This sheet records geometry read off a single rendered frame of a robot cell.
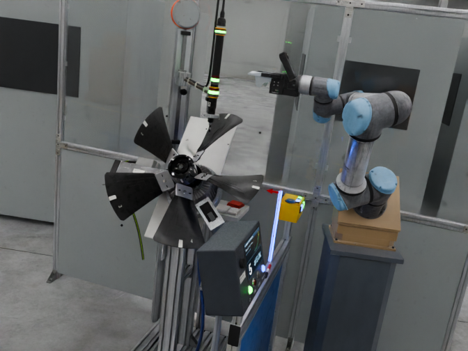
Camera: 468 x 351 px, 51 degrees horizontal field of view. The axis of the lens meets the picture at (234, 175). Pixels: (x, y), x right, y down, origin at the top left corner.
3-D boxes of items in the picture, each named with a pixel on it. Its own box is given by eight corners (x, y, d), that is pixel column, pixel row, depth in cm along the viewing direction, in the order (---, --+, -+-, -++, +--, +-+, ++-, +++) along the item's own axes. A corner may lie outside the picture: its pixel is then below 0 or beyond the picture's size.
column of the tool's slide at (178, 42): (150, 317, 314) (175, 28, 266) (163, 316, 316) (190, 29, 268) (152, 322, 308) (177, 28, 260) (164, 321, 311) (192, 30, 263)
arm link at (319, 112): (341, 120, 201) (344, 99, 193) (316, 126, 199) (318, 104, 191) (333, 109, 207) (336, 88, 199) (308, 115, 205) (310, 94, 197)
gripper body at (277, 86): (267, 92, 195) (296, 97, 192) (270, 71, 193) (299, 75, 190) (271, 91, 202) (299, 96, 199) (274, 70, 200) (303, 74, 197)
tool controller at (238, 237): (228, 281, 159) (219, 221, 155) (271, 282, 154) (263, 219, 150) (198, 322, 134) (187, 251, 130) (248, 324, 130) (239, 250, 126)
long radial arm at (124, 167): (180, 182, 241) (174, 171, 230) (175, 196, 238) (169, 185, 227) (128, 170, 248) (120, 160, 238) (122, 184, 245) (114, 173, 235)
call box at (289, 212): (282, 212, 248) (285, 192, 245) (301, 216, 245) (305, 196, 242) (275, 221, 233) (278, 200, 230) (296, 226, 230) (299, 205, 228)
